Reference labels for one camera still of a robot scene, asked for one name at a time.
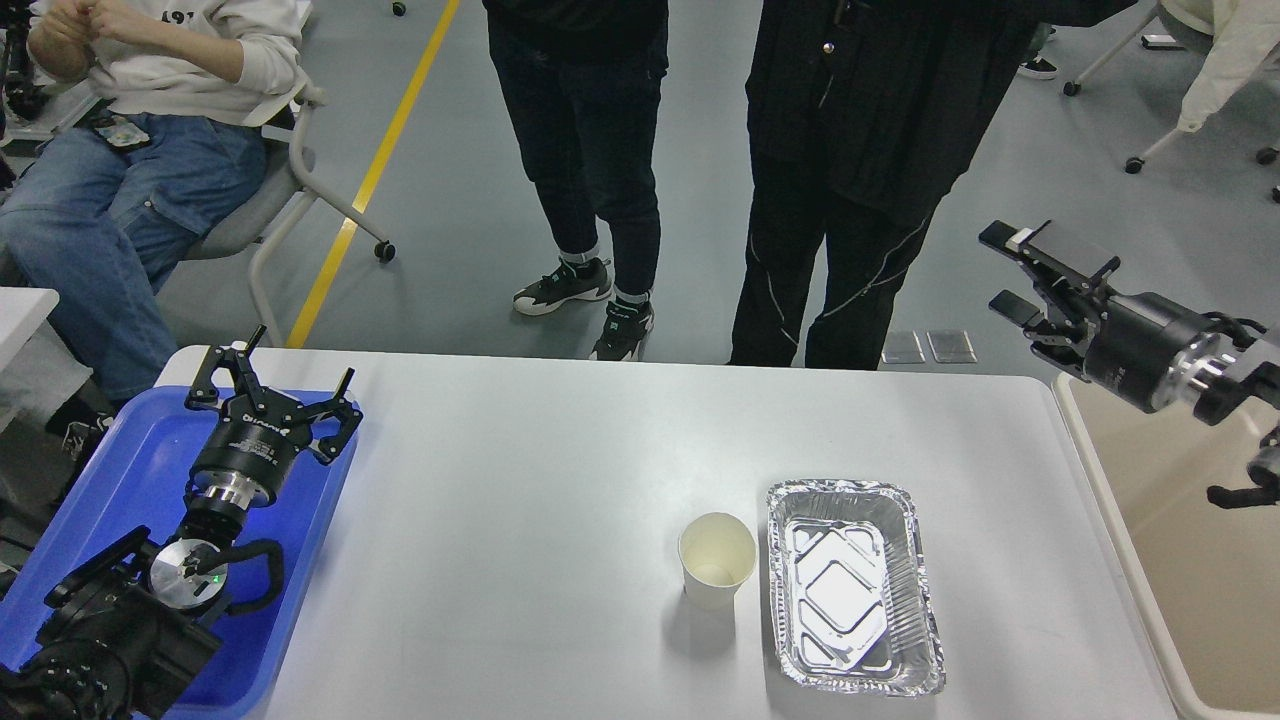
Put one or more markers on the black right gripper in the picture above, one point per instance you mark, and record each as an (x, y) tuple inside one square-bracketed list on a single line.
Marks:
[(1148, 350)]

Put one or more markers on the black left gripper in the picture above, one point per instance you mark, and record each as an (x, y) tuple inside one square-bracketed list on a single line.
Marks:
[(248, 450)]

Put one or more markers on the white paper cup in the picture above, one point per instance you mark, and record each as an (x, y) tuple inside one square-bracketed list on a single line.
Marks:
[(717, 552)]

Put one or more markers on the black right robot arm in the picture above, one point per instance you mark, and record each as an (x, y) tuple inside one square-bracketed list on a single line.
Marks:
[(1253, 375)]

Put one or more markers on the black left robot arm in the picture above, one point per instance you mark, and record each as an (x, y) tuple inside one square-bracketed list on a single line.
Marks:
[(170, 579)]

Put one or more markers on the blue plastic tray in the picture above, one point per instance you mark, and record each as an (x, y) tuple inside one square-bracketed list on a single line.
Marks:
[(138, 478)]

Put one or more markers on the grey rolling chair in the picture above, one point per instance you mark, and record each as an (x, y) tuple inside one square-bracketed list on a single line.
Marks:
[(288, 191)]

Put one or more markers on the person in black jacket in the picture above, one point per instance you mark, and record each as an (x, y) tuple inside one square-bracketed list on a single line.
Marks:
[(861, 116)]

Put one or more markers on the person with white sneakers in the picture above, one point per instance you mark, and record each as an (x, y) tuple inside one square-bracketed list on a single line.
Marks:
[(1033, 65)]

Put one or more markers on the seated person in jeans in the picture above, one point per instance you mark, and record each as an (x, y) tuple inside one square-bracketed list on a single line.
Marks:
[(107, 211)]

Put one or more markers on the white side table corner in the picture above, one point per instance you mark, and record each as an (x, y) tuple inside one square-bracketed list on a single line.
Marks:
[(23, 311)]

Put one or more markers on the white jacket on chair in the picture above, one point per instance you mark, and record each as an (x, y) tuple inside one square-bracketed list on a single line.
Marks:
[(1243, 36)]

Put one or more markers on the beige plastic bin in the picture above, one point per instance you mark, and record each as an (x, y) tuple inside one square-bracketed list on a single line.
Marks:
[(1206, 580)]

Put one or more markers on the aluminium foil tray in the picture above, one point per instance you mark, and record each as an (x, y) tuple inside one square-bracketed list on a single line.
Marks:
[(850, 599)]

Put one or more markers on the person in dark trousers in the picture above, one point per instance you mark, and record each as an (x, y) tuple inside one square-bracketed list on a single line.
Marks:
[(581, 81)]

